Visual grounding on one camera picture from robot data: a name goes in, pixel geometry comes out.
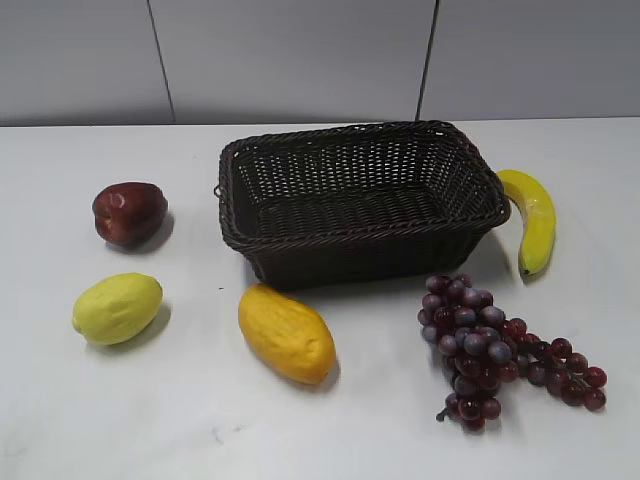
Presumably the yellow-green lemon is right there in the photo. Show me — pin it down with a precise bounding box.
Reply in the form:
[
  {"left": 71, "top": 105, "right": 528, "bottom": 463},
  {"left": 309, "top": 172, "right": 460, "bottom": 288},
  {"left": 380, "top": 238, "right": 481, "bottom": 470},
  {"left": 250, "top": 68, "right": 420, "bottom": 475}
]
[{"left": 72, "top": 272, "right": 163, "bottom": 346}]

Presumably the red apple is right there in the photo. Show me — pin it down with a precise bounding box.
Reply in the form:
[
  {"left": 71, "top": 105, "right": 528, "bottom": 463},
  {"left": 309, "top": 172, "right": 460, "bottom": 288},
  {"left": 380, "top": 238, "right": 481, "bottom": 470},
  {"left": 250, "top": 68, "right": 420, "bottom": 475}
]
[{"left": 92, "top": 182, "right": 168, "bottom": 249}]

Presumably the purple grape bunch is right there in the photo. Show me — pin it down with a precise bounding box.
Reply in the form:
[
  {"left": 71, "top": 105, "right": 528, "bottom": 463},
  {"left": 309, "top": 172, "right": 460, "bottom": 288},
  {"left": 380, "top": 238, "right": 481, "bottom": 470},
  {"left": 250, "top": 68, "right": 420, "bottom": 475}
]
[{"left": 417, "top": 274, "right": 608, "bottom": 432}]

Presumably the orange-yellow mango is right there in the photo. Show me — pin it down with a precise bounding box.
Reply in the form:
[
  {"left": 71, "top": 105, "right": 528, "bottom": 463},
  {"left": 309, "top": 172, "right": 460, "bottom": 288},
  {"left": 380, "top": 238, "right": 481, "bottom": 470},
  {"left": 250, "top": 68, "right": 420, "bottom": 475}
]
[{"left": 238, "top": 284, "right": 337, "bottom": 385}]

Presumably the black woven basket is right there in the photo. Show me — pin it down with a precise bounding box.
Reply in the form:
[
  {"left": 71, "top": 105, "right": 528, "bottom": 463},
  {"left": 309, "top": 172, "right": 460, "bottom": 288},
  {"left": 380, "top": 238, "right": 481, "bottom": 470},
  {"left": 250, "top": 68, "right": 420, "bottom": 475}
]
[{"left": 216, "top": 120, "right": 510, "bottom": 290}]

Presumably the yellow banana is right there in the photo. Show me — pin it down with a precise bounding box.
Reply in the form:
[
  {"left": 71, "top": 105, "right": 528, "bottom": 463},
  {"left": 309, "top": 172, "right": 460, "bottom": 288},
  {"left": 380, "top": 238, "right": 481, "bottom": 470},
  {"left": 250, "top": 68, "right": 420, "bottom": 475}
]
[{"left": 497, "top": 169, "right": 557, "bottom": 277}]

